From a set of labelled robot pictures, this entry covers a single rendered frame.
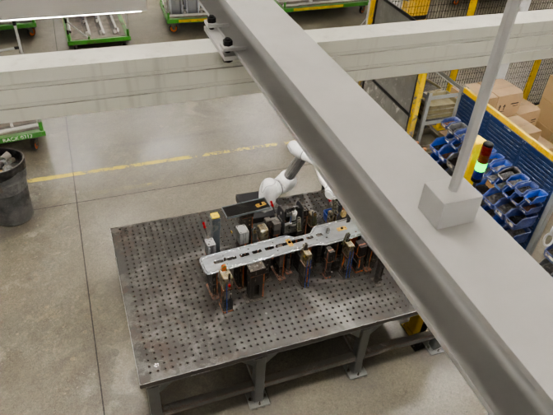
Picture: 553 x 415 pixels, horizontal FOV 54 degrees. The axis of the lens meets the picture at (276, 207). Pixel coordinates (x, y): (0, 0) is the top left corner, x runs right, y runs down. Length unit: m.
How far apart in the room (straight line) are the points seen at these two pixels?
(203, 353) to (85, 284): 1.89
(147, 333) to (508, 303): 3.63
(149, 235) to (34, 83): 3.66
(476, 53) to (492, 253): 1.01
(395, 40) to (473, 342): 0.91
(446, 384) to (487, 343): 4.29
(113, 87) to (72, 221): 5.01
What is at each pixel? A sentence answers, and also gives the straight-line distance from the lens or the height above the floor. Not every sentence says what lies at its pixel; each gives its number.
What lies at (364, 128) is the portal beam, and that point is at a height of 3.49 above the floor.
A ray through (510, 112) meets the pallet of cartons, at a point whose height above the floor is 0.80.
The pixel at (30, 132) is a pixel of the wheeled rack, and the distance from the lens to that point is 7.28.
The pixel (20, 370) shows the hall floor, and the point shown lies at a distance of 5.01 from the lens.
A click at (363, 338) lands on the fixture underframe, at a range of 4.40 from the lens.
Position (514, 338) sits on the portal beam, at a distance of 0.55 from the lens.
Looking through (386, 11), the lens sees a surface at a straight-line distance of 6.39.
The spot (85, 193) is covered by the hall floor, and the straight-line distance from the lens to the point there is 6.55.
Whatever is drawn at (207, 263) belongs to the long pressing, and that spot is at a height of 1.00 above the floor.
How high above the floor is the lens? 3.88
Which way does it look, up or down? 39 degrees down
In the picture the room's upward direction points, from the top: 4 degrees clockwise
